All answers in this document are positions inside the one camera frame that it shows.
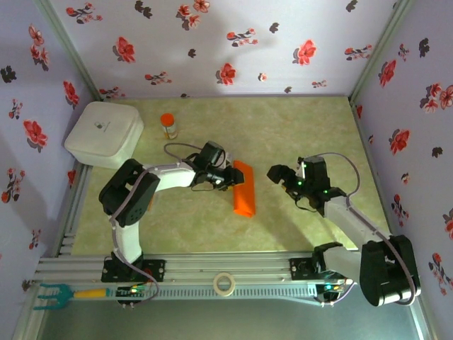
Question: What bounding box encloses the grey slotted cable duct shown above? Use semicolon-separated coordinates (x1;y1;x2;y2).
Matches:
148;285;319;302

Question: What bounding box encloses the aluminium rail frame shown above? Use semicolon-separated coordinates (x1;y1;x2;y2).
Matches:
34;251;364;284

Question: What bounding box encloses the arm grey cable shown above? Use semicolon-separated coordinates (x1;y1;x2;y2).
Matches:
108;142;213;306
313;152;422;307

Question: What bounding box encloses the white tape roll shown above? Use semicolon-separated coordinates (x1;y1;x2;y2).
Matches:
212;272;236;298

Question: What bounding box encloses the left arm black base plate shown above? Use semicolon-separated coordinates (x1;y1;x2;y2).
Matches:
101;257;167;283

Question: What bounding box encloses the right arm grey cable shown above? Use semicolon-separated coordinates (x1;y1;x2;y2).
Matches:
313;152;422;307

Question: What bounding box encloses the wide aluminium side rail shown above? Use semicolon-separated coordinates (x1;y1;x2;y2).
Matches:
56;163;93;256

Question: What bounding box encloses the white square plastic container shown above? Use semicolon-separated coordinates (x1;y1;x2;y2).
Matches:
64;101;145;170

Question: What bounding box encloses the orange cloth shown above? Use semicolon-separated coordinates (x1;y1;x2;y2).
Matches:
232;159;256;218

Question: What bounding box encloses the orange-capped small bottle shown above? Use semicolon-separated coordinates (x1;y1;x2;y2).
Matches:
160;113;179;140

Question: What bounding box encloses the aluminium corner post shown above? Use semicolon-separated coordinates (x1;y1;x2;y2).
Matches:
33;0;103;103
348;0;415;103

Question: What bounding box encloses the left arm grey cable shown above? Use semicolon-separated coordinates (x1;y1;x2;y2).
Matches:
108;142;213;306

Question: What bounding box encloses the teal fork yellow handle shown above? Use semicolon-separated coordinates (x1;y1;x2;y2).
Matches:
33;282;113;312

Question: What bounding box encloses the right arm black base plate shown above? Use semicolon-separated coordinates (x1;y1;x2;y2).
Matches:
289;257;321;281

